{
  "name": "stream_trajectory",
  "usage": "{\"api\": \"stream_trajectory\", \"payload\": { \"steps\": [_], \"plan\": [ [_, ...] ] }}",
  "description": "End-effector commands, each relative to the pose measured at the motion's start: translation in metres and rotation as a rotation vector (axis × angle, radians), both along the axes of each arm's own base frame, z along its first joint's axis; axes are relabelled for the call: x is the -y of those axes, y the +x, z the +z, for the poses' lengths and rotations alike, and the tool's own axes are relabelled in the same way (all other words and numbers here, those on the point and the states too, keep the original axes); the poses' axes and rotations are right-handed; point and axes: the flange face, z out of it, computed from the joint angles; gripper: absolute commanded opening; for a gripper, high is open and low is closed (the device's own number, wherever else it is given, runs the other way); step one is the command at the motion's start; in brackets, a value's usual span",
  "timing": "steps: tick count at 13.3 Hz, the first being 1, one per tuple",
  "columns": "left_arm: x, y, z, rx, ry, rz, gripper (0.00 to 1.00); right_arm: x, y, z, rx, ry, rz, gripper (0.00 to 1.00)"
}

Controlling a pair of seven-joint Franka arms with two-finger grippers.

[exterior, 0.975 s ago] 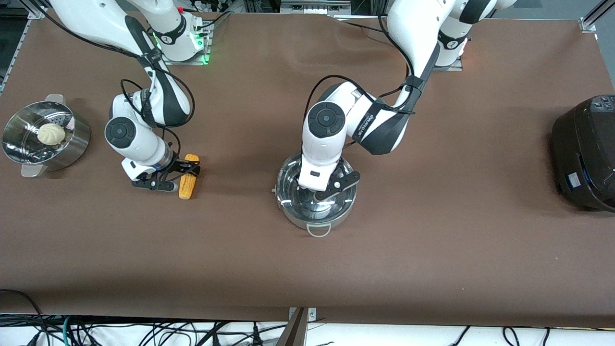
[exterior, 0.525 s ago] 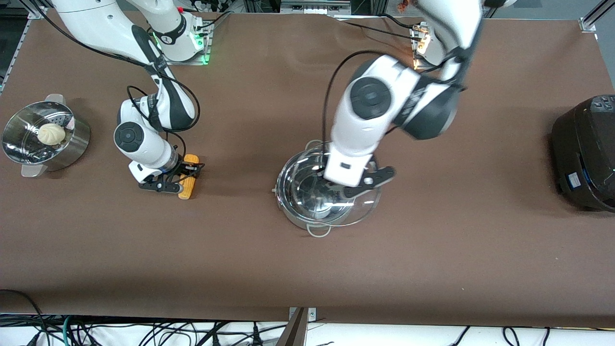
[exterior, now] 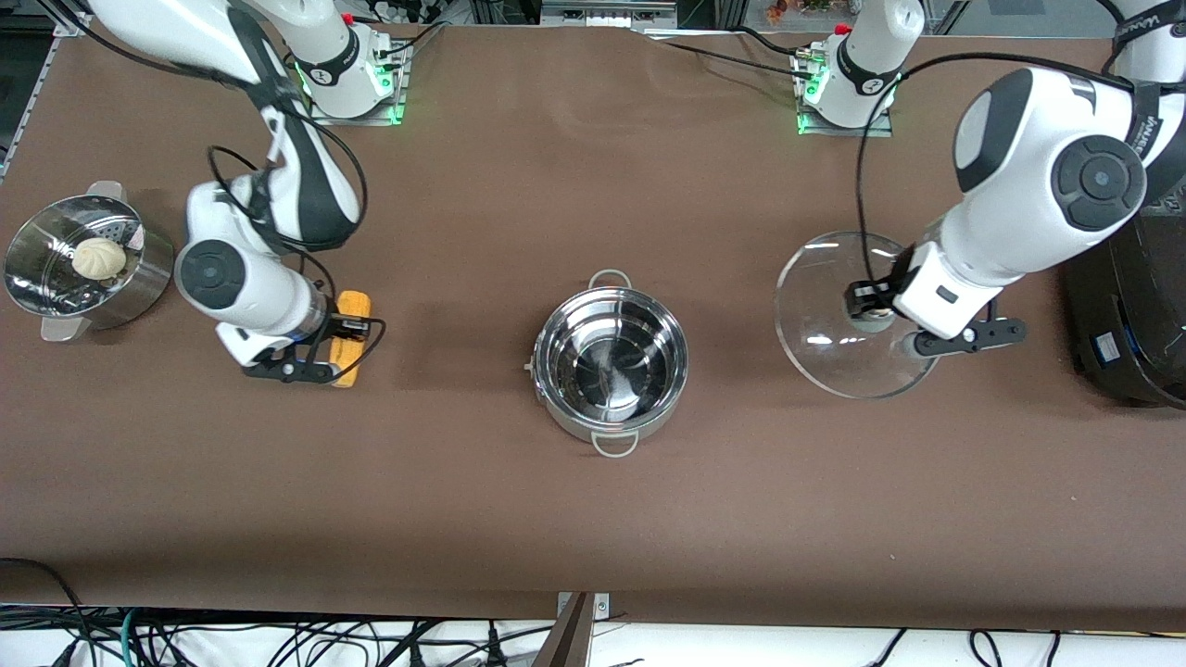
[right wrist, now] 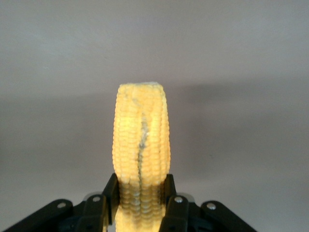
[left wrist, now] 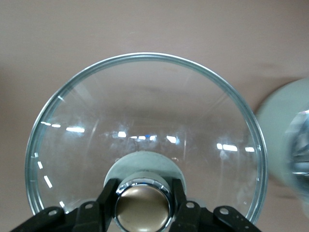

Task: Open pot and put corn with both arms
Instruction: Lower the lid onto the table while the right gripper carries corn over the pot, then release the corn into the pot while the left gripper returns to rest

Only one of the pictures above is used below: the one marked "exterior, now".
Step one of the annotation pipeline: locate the yellow corn cob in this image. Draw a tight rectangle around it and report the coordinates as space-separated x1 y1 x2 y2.
328 290 374 389

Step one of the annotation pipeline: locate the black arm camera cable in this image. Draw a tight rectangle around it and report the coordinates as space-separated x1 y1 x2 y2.
206 37 387 373
854 51 1136 290

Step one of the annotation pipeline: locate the aluminium frame profile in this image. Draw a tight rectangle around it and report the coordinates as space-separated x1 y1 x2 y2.
0 19 89 179

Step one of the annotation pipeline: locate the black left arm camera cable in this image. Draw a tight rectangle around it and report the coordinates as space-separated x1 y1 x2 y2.
854 51 1136 290

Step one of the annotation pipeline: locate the short black left base cable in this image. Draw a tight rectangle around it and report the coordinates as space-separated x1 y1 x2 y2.
732 25 816 58

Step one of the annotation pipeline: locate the black looped cable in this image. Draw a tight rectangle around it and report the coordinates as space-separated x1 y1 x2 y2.
0 556 94 667

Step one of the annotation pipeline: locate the long black left base cable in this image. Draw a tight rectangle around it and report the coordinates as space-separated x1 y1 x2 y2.
644 35 818 82

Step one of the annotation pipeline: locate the metal table edge bracket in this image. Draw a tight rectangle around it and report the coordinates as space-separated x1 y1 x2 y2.
532 591 612 667

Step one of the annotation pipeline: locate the brown table mat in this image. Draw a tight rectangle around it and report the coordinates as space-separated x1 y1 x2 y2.
0 14 1186 634

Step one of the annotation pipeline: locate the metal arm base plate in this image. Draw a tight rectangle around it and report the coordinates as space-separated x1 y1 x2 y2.
306 39 410 127
793 46 896 139

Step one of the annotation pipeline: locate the black round appliance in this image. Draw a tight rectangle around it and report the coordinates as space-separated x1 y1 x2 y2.
1061 181 1186 410

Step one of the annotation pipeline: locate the black right base cable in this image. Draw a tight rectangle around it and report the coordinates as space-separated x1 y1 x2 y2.
375 19 451 71

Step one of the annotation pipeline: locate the grey metal box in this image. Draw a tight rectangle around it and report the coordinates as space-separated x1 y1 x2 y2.
540 0 679 30

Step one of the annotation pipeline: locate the stainless steel steamer pot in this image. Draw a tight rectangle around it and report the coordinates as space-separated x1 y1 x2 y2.
3 181 177 345

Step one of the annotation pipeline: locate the white steamed bun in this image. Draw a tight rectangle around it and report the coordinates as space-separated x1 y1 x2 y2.
71 237 128 283

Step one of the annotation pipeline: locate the glass pot lid with knob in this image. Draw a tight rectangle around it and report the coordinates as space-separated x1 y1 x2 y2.
774 231 942 402

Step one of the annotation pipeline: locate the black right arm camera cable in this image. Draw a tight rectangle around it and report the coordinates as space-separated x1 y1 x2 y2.
206 37 387 373

